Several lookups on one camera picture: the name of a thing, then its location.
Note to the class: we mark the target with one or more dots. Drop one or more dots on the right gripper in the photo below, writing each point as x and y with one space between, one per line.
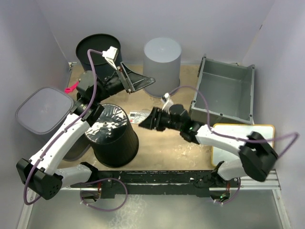
153 121

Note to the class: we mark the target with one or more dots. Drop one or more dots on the grey ribbed laundry basket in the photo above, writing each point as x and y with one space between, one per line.
42 114

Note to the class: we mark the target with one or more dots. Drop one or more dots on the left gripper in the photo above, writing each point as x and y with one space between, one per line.
137 81

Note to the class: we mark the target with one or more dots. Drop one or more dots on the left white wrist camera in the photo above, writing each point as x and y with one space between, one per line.
110 56

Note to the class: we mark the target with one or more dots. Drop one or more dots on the pink plastic clip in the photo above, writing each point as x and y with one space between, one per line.
71 88

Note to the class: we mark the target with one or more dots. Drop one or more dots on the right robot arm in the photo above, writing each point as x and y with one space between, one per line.
256 156

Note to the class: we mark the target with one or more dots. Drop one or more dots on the light grey plastic bucket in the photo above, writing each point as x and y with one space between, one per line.
162 61

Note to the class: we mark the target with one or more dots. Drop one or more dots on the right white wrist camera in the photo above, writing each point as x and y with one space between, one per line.
167 102

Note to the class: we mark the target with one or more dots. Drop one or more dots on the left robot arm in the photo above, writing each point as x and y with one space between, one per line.
39 173

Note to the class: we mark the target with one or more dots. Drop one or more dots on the grey rectangular plastic crate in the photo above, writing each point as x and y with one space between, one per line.
228 90

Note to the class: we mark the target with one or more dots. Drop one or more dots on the dark blue cylindrical bin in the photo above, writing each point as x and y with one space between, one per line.
99 42

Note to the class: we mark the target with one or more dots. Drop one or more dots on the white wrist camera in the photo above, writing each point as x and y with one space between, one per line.
110 56
167 102

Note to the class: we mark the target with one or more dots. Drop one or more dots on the black cylindrical bin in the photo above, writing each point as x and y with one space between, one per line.
112 137

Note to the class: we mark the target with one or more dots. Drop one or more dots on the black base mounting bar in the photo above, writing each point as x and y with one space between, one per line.
192 182

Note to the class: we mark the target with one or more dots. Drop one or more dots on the clear plastic label card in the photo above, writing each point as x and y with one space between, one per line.
137 117

